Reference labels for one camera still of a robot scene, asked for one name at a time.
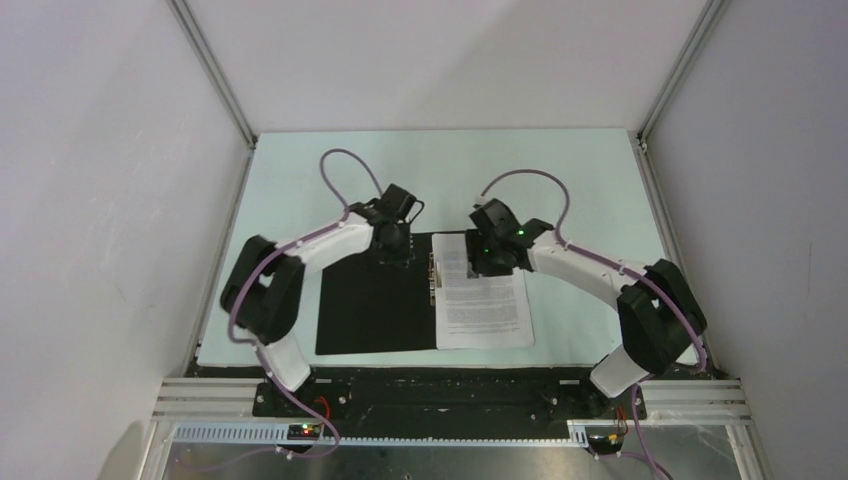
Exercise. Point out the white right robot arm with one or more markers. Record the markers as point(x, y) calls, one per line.
point(659, 316)

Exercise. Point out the right controller board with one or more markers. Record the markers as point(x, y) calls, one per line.
point(604, 445)

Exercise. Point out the left controller board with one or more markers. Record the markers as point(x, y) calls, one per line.
point(304, 432)

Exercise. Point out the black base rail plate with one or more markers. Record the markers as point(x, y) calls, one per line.
point(535, 403)

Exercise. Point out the right aluminium frame post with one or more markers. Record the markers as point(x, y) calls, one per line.
point(696, 41)

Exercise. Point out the left aluminium frame post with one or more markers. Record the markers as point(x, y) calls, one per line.
point(193, 31)

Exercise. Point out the large printed paper sheet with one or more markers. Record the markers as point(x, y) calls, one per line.
point(477, 313)

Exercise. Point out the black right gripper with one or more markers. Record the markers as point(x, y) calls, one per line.
point(476, 265)

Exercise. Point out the red and black folder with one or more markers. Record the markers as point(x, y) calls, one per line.
point(370, 307)

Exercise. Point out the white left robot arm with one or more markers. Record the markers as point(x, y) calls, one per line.
point(262, 294)

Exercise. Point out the metal folder clip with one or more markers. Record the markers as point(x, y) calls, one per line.
point(433, 278)

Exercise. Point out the grey slotted cable duct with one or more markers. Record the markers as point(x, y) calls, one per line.
point(279, 434)

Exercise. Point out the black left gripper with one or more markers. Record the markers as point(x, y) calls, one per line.
point(399, 257)

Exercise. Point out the controller board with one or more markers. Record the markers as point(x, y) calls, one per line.
point(304, 432)
point(604, 445)

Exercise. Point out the aluminium frame post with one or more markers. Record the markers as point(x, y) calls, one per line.
point(193, 31)
point(696, 41)

